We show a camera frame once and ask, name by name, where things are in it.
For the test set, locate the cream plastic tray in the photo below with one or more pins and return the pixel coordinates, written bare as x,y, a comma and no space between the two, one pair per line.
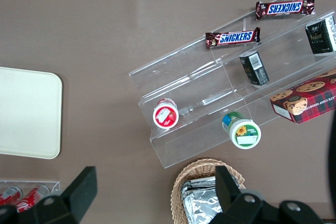
26,111

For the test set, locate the clear acrylic tiered stand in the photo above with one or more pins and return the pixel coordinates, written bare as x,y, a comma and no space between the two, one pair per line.
189,82

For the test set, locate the silver foil wrapped pack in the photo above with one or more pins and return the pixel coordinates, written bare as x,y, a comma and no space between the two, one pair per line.
202,182
199,205

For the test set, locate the clear acrylic bottle rack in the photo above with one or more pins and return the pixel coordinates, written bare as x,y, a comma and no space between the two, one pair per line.
56,186

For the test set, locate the black drink carton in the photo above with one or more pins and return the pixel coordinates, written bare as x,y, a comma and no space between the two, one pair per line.
321,36
254,69

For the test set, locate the green sunflower lid cup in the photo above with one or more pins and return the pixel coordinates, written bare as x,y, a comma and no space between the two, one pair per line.
244,133

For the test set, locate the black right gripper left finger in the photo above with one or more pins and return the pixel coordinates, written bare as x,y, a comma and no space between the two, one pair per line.
78,195

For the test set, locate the red lid yogurt cup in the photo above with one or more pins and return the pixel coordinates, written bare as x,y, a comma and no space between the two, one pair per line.
166,115

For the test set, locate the tan oval wicker basket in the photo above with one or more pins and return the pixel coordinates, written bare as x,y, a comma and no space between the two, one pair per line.
199,167

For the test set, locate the Snickers chocolate bar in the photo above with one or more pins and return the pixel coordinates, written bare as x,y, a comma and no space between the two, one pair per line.
233,37
284,7

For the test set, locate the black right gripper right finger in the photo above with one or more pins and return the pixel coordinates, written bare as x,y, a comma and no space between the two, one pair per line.
236,205

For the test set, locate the red cola bottle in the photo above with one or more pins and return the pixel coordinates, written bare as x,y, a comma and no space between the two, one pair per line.
31,199
9,195

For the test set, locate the red tartan cookie box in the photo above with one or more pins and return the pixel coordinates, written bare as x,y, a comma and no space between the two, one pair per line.
307,100

